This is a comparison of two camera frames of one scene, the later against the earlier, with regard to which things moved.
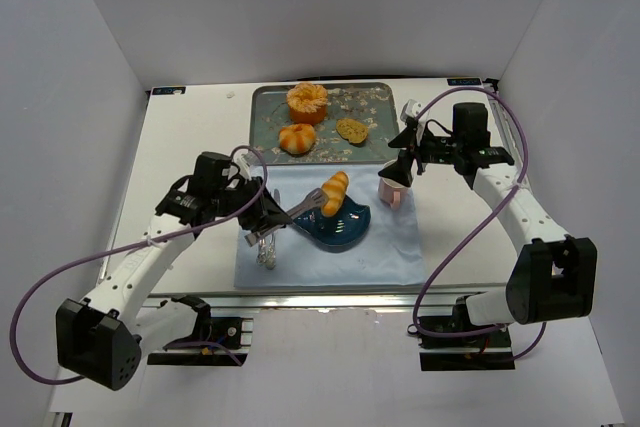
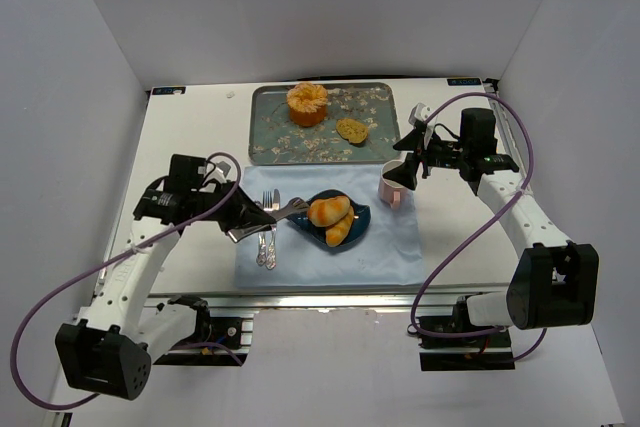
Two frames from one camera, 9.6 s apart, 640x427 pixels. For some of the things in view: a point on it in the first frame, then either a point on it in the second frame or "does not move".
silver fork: [270, 261] does not move
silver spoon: [261, 257] does not move
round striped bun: [297, 138] -> [323, 212]
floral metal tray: [375, 104] does not move
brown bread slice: [352, 130] does not move
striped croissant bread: [335, 189] -> [336, 234]
